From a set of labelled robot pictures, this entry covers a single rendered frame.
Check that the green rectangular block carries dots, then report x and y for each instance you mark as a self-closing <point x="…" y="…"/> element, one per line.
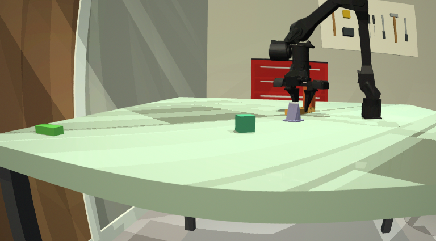
<point x="48" y="129"/>

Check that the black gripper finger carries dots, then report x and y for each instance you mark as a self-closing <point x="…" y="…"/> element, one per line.
<point x="308" y="98"/>
<point x="294" y="93"/>

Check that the orange bar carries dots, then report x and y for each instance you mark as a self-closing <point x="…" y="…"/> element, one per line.
<point x="311" y="106"/>

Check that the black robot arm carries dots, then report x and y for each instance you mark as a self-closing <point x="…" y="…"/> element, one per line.
<point x="302" y="29"/>

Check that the green cube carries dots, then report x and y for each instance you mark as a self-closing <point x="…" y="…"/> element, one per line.
<point x="245" y="123"/>

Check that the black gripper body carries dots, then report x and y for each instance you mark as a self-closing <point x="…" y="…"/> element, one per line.
<point x="311" y="85"/>

